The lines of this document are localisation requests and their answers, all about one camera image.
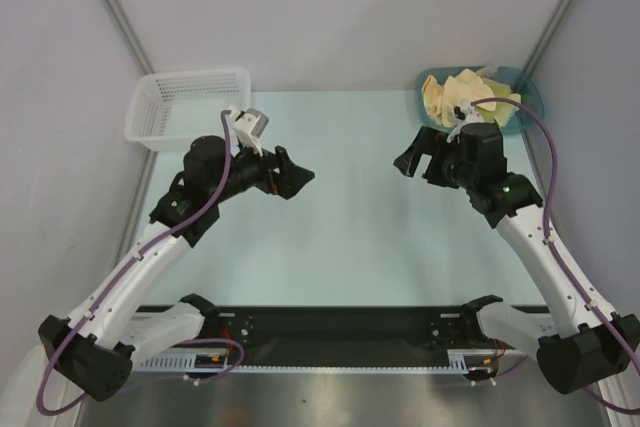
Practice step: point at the left slotted cable duct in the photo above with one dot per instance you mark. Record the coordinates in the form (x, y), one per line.
(185, 362)

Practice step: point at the right aluminium frame post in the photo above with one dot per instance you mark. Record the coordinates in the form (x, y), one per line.
(558, 13)

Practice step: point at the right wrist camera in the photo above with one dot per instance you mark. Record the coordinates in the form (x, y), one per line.
(465, 114)

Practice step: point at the teal translucent plastic bin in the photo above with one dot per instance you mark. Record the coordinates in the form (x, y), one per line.
(530, 103)

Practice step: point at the white perforated plastic basket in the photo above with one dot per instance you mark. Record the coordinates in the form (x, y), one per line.
(168, 111)

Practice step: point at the aluminium frame post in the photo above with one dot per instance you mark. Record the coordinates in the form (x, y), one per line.
(128, 36)
(558, 13)

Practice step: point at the left aluminium frame post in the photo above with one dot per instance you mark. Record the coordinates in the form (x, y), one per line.
(128, 36)

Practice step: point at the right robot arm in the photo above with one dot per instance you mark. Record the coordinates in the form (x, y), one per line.
(586, 340)

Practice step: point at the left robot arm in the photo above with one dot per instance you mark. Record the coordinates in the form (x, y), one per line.
(95, 347)

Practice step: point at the pale yellow towel in bin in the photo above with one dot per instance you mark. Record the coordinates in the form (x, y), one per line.
(503, 112)

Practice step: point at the yellow cream towel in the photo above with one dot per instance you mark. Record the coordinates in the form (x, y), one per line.
(440, 99)

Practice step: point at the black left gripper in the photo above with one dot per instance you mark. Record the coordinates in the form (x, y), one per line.
(289, 179)

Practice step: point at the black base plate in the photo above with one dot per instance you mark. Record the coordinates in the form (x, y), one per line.
(354, 338)

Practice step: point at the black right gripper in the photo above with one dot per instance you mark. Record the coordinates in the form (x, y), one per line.
(433, 161)

